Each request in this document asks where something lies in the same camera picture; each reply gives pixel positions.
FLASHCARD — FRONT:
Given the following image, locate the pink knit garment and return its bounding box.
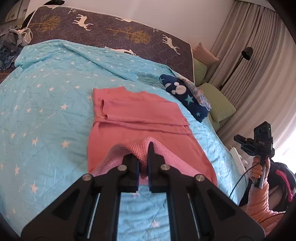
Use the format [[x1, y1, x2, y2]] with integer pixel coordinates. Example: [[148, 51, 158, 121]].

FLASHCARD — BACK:
[[87, 87, 217, 185]]

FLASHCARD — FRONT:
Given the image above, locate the right forearm pink sleeve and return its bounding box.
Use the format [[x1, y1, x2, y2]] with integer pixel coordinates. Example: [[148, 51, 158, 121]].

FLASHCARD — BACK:
[[245, 180, 285, 236]]

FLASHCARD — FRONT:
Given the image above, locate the grey blue clothes pile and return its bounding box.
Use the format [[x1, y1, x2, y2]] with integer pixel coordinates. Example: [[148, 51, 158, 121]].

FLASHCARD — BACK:
[[1, 28, 33, 70]]

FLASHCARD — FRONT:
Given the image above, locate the person's right hand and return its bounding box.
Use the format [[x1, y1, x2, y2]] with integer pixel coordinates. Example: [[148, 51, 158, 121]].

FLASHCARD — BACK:
[[249, 156, 270, 191]]

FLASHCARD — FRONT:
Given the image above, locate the green pillow front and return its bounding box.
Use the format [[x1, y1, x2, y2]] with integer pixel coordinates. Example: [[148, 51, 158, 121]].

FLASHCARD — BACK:
[[199, 83, 236, 132]]

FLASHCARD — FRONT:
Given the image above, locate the beige pleated curtain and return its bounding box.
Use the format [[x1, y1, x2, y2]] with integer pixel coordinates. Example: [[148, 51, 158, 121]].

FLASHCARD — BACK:
[[206, 1, 295, 153]]

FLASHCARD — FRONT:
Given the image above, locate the floral patterned folded garment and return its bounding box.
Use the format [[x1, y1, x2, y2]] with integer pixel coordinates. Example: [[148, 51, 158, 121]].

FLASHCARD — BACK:
[[180, 78, 212, 111]]

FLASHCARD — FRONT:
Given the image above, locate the black floor lamp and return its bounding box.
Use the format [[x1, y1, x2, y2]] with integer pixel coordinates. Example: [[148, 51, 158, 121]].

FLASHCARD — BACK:
[[219, 46, 253, 91]]

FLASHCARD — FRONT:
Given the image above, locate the green pillow near headboard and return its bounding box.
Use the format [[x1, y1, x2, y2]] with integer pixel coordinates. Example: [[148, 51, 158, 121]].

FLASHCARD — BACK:
[[193, 58, 207, 86]]

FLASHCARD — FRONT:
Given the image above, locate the navy star fleece garment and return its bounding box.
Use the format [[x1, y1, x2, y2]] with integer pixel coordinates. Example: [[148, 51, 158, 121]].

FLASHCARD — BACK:
[[159, 74, 209, 123]]

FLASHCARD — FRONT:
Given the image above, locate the beige pillow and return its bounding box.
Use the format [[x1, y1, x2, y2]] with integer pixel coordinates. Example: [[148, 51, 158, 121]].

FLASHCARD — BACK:
[[192, 43, 219, 68]]

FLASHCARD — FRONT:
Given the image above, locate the light blue star quilt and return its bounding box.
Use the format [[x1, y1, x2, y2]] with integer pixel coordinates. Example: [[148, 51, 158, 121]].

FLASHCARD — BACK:
[[1, 40, 241, 240]]

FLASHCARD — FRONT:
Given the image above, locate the dark deer-print mattress cover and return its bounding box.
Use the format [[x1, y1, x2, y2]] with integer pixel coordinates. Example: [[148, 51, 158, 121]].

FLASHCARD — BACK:
[[18, 6, 194, 81]]

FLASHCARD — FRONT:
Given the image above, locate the black cable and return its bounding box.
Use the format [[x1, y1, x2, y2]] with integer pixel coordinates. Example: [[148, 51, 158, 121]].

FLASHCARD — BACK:
[[228, 162, 261, 198]]

